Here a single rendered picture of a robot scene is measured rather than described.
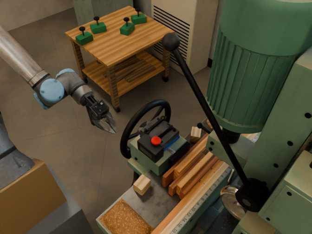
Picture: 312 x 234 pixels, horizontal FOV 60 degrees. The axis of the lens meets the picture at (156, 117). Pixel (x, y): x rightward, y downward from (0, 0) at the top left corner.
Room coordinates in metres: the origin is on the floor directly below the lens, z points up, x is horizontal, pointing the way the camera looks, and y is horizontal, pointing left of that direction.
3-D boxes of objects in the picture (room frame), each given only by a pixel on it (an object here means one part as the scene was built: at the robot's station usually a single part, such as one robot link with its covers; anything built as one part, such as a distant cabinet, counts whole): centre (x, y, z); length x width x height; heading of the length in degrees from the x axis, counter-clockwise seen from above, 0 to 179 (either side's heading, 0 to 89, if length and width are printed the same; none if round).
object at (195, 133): (0.59, -0.14, 0.92); 0.04 x 0.03 x 0.04; 167
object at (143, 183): (0.39, 0.04, 0.92); 0.04 x 0.03 x 0.04; 143
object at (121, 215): (0.28, 0.09, 0.92); 0.14 x 0.09 x 0.04; 47
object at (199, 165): (0.44, -0.14, 0.93); 0.20 x 0.02 x 0.06; 137
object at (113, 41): (1.91, 0.29, 0.32); 0.66 x 0.57 x 0.64; 133
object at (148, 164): (0.53, -0.01, 0.91); 0.15 x 0.14 x 0.09; 137
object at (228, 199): (0.29, -0.22, 1.02); 0.12 x 0.03 x 0.12; 47
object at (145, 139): (0.53, 0.00, 0.99); 0.13 x 0.11 x 0.06; 137
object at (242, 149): (0.45, -0.22, 1.03); 0.14 x 0.07 x 0.09; 47
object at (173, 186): (0.43, -0.10, 0.93); 0.16 x 0.02 x 0.05; 137
